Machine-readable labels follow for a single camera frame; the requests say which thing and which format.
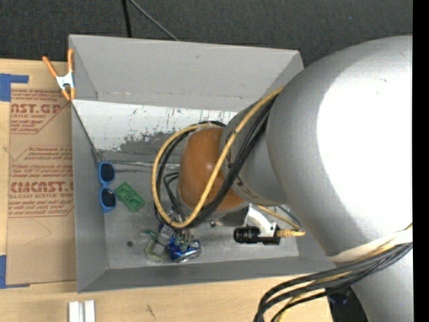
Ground grey metal bin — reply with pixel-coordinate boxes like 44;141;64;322
68;34;336;294

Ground crushed blue can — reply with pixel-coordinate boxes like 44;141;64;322
167;238;202;264

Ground brown cardboard board red print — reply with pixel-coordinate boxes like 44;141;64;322
0;58;78;289

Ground black cylinder on white bracket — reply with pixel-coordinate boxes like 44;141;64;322
233;205;281;246

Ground green flat block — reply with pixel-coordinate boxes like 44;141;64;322
115;181;147;213

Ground blue sunglasses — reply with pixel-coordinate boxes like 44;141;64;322
97;161;118;214

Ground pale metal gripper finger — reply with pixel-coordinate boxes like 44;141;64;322
145;246;169;263
139;225;171;244

